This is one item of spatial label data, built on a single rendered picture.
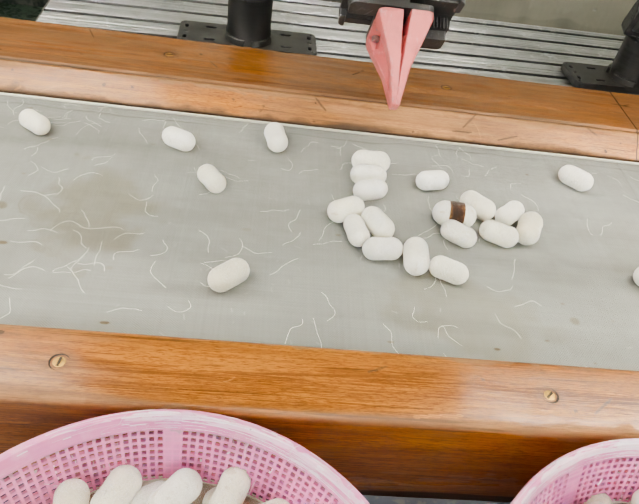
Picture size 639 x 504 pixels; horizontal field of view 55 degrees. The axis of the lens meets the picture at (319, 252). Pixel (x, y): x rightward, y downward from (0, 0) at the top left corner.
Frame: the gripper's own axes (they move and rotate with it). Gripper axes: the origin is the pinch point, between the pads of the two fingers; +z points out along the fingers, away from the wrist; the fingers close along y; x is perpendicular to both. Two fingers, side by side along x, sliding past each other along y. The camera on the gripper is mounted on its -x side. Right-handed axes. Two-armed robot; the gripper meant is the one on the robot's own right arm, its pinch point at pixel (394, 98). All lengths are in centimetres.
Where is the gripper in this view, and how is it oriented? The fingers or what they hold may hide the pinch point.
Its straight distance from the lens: 56.0
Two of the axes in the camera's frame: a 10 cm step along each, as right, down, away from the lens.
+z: -0.7, 9.9, -1.3
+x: -1.1, 1.2, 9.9
